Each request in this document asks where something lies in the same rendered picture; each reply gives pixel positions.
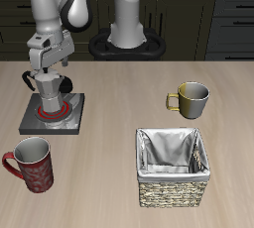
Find dark grey stove plate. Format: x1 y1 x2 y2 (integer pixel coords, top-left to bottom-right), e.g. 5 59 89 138
18 91 86 137

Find yellow and grey mug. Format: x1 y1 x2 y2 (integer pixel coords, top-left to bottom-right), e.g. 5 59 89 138
165 80 211 121

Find wicker basket with white liner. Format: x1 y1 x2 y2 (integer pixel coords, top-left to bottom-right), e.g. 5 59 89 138
135 126 212 209

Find dark kitchen cupboards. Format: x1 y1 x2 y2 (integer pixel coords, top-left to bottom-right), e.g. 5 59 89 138
0 0 216 62

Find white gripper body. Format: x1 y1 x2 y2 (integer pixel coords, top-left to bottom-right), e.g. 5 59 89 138
28 31 76 72

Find silver moka pot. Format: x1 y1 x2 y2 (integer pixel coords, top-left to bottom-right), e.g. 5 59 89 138
21 68 65 113

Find flat black base plate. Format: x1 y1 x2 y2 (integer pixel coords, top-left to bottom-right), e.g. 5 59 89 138
87 27 167 61

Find grey kitchen drawers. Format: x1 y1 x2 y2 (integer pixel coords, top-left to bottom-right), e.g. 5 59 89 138
203 0 254 62

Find red patterned mug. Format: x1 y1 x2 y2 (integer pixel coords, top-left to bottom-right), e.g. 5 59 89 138
1 135 56 194

